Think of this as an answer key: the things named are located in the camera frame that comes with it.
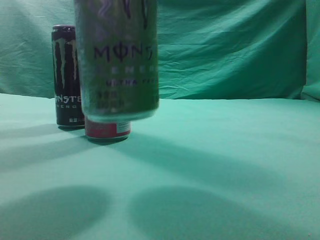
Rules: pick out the light green Monster can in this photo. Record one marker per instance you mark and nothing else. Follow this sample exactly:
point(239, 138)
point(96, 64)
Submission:
point(117, 52)

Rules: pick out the pink drink can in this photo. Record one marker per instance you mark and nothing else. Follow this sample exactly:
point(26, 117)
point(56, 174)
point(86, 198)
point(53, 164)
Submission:
point(106, 132)

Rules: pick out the green table cloth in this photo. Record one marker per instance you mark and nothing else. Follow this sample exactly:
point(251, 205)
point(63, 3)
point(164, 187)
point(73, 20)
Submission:
point(197, 170)

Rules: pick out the green backdrop cloth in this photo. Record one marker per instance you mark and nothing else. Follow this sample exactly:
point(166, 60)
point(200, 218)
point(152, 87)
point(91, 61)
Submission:
point(208, 49)

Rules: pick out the black Monster energy can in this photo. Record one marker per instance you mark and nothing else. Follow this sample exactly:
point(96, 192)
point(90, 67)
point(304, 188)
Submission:
point(68, 103)

